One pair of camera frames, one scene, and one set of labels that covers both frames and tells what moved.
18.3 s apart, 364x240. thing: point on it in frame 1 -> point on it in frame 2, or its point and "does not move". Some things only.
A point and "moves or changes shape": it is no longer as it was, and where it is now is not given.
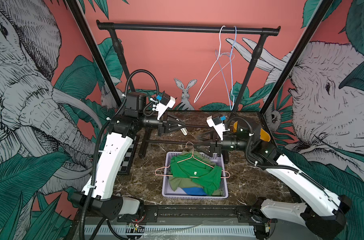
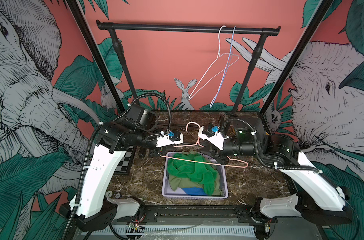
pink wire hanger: x=214 y=168 -> x=197 y=143
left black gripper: x=162 y=126 -> x=158 y=152
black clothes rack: x=262 y=30 does not move
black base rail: x=186 y=214 does not move
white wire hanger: x=220 y=53 moves or changes shape
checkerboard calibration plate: x=124 y=167 does not move
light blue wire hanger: x=232 y=96 -> x=230 y=54
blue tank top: x=194 y=191 does not move
